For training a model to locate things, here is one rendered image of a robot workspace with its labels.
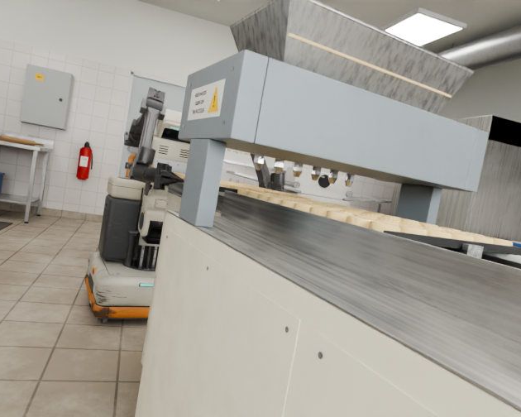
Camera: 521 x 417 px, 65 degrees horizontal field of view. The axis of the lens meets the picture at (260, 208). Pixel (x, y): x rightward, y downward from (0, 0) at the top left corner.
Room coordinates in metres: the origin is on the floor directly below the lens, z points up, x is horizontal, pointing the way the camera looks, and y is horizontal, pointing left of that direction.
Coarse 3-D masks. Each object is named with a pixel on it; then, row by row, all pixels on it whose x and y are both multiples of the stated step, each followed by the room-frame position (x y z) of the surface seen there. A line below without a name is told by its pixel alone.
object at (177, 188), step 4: (172, 184) 1.72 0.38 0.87; (176, 184) 1.66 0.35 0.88; (180, 184) 1.62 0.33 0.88; (172, 188) 1.71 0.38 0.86; (176, 188) 1.66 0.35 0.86; (180, 188) 1.61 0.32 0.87; (172, 192) 1.70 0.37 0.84; (176, 192) 1.65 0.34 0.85; (180, 192) 1.60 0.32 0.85; (220, 192) 1.26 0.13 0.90; (224, 192) 1.23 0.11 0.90; (220, 196) 1.26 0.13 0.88; (220, 200) 1.25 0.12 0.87; (220, 204) 1.25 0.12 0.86; (216, 208) 1.27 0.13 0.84; (220, 208) 1.24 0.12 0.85
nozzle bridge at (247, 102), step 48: (192, 96) 0.97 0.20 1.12; (240, 96) 0.75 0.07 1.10; (288, 96) 0.79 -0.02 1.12; (336, 96) 0.85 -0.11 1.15; (192, 144) 0.93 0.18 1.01; (240, 144) 0.84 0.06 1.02; (288, 144) 0.80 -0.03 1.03; (336, 144) 0.86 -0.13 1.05; (384, 144) 0.92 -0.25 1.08; (432, 144) 0.99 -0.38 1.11; (480, 144) 1.08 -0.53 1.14; (192, 192) 0.88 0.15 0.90; (432, 192) 1.17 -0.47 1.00
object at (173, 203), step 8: (168, 192) 1.73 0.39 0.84; (168, 200) 1.70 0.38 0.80; (176, 200) 1.60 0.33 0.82; (168, 208) 1.68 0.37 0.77; (176, 208) 1.58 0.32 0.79; (160, 240) 1.71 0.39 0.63; (160, 248) 1.69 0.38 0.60; (152, 296) 1.70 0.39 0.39; (144, 344) 1.72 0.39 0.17; (144, 352) 1.69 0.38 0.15
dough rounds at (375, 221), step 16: (240, 192) 1.09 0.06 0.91; (256, 192) 1.07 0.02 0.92; (304, 208) 0.84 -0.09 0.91; (320, 208) 0.79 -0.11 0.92; (336, 208) 0.90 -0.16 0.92; (352, 208) 1.09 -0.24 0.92; (368, 224) 0.69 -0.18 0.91; (384, 224) 0.64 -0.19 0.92; (400, 224) 0.71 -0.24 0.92; (416, 224) 0.83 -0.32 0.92; (432, 224) 0.96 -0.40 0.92; (464, 240) 0.73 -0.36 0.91; (480, 240) 0.76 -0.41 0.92; (496, 240) 0.79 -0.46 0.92
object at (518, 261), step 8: (448, 248) 0.88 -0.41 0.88; (456, 248) 0.86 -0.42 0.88; (488, 256) 0.80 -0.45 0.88; (496, 256) 0.78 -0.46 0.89; (504, 256) 0.77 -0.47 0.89; (512, 256) 0.76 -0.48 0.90; (520, 256) 0.75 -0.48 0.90; (504, 264) 0.77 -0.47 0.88; (512, 264) 0.76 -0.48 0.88; (520, 264) 0.75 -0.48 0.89
